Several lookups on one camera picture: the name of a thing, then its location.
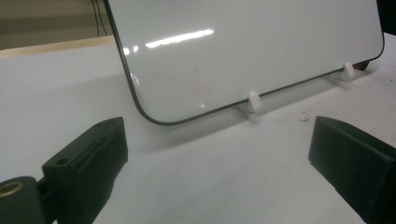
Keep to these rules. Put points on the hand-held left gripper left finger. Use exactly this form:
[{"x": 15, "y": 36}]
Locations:
[{"x": 90, "y": 168}]

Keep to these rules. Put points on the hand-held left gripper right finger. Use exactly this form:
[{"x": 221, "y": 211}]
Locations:
[{"x": 358, "y": 168}]

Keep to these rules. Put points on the white whiteboard with black rim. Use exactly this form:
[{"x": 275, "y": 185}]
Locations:
[{"x": 249, "y": 53}]

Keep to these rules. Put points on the white whiteboard stand foot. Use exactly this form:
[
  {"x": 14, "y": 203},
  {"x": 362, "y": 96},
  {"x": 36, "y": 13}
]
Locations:
[
  {"x": 254, "y": 102},
  {"x": 348, "y": 71}
]

